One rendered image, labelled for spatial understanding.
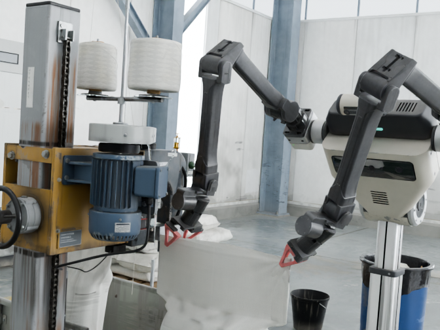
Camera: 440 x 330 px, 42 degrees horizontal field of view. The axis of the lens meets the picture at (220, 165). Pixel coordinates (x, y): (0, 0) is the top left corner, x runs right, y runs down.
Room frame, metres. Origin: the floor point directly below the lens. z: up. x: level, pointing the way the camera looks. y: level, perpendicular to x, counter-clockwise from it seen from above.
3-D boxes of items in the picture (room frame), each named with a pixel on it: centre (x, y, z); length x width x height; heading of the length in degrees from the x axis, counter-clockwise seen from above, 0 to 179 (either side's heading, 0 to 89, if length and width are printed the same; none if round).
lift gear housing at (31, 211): (1.67, 0.57, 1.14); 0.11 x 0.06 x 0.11; 56
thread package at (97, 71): (1.95, 0.44, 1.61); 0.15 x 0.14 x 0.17; 56
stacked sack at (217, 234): (5.44, 0.16, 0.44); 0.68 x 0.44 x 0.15; 146
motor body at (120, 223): (1.68, 0.30, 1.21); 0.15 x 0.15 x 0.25
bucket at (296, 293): (4.26, -0.74, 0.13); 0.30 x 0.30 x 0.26
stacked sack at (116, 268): (4.99, 0.67, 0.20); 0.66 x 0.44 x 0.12; 56
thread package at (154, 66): (1.80, 0.22, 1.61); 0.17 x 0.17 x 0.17
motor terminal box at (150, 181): (1.66, 0.19, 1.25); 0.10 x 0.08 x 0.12; 171
